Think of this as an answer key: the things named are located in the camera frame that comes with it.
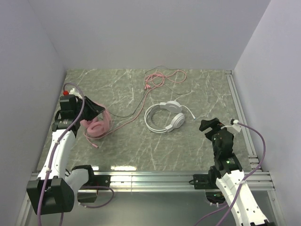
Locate pink headphones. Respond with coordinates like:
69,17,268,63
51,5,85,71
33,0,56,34
80,102,113,148

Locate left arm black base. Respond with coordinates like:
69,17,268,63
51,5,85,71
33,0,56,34
65,172,115,209

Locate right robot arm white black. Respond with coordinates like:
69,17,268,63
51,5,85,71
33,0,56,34
199,118,275,226

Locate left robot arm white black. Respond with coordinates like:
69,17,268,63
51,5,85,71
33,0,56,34
26,94,105,216

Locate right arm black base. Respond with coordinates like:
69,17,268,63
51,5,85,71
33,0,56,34
189,166,225,205

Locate white headphones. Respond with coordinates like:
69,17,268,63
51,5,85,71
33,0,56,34
144,100,196,134

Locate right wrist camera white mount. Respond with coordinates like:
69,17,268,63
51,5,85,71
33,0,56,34
221,119,242,134

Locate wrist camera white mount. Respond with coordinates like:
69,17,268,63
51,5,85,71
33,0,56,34
221,119,242,134
63,88,82,98

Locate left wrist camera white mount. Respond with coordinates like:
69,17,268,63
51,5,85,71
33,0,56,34
63,88,82,98

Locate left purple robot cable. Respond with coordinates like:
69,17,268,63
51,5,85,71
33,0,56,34
35,82,115,226

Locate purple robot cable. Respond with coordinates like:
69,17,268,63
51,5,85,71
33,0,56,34
194,120,267,226
35,82,115,226

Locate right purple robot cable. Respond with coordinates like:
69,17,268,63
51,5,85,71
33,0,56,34
194,120,267,226

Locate aluminium right side rail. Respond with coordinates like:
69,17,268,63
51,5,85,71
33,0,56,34
225,70,259,169

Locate aluminium rail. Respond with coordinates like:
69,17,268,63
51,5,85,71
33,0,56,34
225,70,259,169
27,171,276,193

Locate aluminium front rail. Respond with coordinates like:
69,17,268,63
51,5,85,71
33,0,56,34
27,171,276,193

